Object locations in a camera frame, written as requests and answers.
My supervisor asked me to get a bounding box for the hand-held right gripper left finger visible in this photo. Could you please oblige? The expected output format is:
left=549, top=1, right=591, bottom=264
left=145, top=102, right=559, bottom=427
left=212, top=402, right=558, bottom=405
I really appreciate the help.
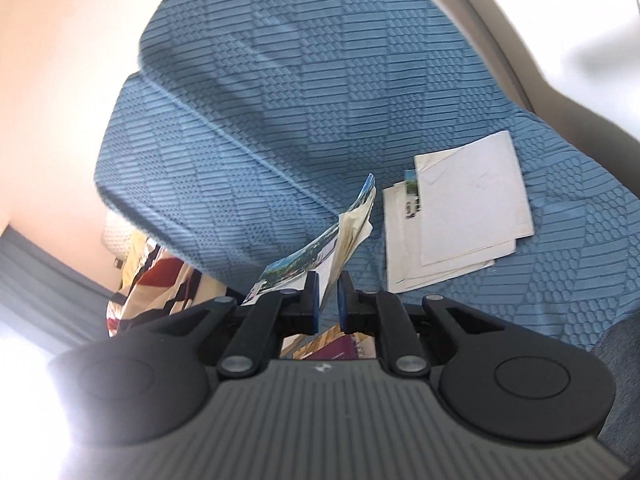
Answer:
left=135, top=271, right=320, bottom=380

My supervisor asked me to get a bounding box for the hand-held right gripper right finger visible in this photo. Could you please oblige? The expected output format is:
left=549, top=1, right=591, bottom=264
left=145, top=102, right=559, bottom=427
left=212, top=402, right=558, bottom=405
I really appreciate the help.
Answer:
left=338, top=271, right=506, bottom=378

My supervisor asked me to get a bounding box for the photo cover notebook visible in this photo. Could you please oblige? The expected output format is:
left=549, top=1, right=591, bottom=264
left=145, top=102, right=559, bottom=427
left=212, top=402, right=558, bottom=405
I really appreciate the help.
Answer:
left=244, top=173, right=376, bottom=321

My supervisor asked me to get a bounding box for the white cover notebook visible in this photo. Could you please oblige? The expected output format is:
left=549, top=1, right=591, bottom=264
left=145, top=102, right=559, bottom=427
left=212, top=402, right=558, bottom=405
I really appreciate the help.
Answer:
left=414, top=130, right=536, bottom=267

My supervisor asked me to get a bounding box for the purple and yellow book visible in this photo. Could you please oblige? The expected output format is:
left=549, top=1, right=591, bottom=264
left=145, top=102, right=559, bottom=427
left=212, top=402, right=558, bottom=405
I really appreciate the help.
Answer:
left=292, top=325, right=377, bottom=361

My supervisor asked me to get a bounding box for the red black cream striped blanket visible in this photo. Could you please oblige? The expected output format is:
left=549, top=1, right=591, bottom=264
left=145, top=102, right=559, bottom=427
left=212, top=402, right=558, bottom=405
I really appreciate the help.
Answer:
left=107, top=240, right=236, bottom=338

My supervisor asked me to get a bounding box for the blue textured sofa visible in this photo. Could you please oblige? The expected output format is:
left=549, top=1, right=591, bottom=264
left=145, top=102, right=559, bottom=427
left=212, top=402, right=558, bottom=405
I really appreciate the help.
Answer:
left=94, top=0, right=640, bottom=361

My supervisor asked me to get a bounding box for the blue grey curtain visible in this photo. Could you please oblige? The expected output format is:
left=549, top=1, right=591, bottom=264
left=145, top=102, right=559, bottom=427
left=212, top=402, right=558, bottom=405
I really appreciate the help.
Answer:
left=0, top=225, right=118, bottom=346

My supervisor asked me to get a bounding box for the dark blue cloth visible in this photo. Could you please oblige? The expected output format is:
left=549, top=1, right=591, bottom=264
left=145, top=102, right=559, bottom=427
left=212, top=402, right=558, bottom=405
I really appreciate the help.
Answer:
left=590, top=317, right=640, bottom=461

